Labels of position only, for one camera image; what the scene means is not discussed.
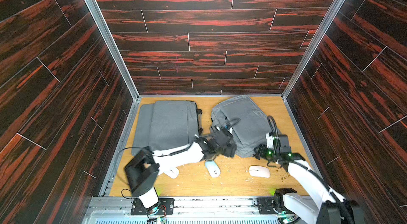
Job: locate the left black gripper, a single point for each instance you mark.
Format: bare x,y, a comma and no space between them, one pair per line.
231,149

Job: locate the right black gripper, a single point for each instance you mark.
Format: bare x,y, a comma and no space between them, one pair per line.
263,151

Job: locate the grey laptop bag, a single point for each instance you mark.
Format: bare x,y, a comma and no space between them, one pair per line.
173,124
250,131
143,137

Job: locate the pale blue computer mouse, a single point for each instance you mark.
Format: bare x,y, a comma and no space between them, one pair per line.
212,168

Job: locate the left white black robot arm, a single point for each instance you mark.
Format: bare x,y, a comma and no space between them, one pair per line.
143,170

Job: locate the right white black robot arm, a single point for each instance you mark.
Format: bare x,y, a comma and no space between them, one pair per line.
326,205

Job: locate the right white pink computer mouse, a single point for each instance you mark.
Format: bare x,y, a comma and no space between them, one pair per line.
259,171

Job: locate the left white computer mouse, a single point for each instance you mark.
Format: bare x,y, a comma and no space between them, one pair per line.
172,172

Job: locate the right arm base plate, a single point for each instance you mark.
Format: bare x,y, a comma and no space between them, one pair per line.
266,207

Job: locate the aluminium front rail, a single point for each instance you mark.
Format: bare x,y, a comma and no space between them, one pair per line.
187,210

